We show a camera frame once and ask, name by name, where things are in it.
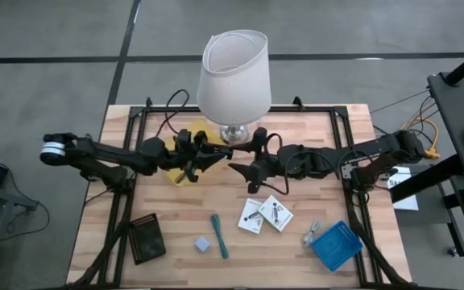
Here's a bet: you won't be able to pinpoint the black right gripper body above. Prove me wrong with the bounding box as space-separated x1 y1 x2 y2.
247 126 280 194

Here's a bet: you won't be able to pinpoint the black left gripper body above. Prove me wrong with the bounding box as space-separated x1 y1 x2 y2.
174 127 209 184

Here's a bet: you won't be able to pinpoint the white printed card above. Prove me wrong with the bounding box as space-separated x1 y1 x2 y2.
238 197 265 234
257 195 294 233

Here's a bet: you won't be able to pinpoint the lavender cube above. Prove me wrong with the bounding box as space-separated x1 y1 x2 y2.
194 236 211 253

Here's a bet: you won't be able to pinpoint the yellow translucent bin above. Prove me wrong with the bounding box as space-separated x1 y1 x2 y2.
165 119 227 187

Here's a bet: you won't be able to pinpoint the black perforated bin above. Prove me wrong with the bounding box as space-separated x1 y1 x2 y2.
128 213 167 266

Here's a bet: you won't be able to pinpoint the blue perforated bin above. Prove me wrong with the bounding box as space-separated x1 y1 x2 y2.
310 220 364 272

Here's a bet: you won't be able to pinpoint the white shade table lamp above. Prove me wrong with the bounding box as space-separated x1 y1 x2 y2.
197 29 272 147

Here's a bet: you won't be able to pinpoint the white paper sheet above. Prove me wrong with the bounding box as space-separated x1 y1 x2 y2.
387 166 420 212

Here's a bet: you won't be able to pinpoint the black side desk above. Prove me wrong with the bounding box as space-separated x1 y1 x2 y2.
427 70 464 177

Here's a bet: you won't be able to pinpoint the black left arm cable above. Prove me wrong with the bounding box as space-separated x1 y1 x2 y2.
155 89 191 138

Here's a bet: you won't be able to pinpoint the black aluminium table frame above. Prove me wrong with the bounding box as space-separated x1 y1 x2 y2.
68 96 412 289

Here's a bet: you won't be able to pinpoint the yellow floor cables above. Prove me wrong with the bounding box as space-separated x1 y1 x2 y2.
400 108 441 160

